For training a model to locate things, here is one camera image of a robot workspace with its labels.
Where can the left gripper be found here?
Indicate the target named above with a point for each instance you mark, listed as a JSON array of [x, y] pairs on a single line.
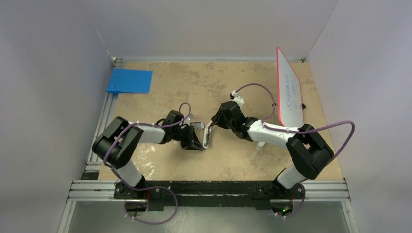
[[187, 144]]

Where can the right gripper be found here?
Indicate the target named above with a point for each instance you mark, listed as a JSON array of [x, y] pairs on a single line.
[[217, 120]]

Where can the white stapler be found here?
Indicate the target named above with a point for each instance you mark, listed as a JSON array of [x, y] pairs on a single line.
[[207, 134]]

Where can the staple box tray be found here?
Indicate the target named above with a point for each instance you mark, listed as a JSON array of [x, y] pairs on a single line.
[[198, 125]]

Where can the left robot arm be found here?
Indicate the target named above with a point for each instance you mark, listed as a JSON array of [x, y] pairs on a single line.
[[116, 145]]

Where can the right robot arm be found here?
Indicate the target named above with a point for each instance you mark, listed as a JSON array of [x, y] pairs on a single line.
[[309, 152]]

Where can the small white staple remover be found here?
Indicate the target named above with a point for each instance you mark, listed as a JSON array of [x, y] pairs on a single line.
[[260, 145]]

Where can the red framed whiteboard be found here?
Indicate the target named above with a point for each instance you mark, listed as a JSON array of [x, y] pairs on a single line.
[[290, 110]]

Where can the blue plastic board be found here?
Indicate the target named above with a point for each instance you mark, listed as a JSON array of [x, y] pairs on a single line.
[[129, 81]]

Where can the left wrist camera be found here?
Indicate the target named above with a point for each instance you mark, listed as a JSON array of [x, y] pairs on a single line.
[[188, 119]]

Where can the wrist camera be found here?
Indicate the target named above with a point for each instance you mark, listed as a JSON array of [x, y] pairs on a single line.
[[188, 119], [238, 99]]

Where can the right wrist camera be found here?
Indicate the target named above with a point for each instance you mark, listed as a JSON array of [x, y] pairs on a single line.
[[238, 99]]

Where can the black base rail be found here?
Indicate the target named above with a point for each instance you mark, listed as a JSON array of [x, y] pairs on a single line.
[[260, 194]]

